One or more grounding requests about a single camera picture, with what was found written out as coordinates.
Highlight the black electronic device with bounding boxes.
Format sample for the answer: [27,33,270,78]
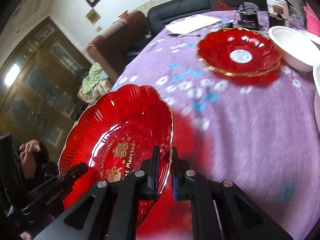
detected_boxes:
[238,2,259,30]

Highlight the dark small jar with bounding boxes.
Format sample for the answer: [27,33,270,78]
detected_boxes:
[268,12,286,28]

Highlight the large white paper bowl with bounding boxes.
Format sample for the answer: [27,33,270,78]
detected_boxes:
[268,26,319,73]

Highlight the wooden glass cabinet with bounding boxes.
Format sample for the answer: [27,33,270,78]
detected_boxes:
[1,17,91,163]

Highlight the brown armchair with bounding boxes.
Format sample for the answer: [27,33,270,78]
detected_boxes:
[86,11,147,83]

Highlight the purple floral tablecloth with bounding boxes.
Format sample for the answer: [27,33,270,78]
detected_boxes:
[114,30,319,239]

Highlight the white plastic jar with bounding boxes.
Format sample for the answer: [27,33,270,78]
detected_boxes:
[266,0,290,27]

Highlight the red wedding glass plate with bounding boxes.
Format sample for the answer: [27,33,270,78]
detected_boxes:
[58,84,174,209]

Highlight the red bag on sofa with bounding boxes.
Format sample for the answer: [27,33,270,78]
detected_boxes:
[214,0,234,11]

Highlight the seated person in black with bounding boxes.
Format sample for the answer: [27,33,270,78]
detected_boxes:
[1,133,59,215]

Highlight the small yellow wall picture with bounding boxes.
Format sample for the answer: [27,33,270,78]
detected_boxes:
[86,8,101,24]

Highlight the clear ballpoint pen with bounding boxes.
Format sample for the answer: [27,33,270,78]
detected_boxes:
[168,33,201,37]

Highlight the black leather sofa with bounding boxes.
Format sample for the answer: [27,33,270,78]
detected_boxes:
[126,0,288,63]

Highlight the white paper notepad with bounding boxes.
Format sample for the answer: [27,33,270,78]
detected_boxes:
[165,14,221,34]

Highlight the green patterned cloth pile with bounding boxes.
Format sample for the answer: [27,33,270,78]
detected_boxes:
[77,62,113,105]

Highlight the red gold-rimmed glass plate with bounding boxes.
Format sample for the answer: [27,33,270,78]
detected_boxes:
[197,28,281,77]

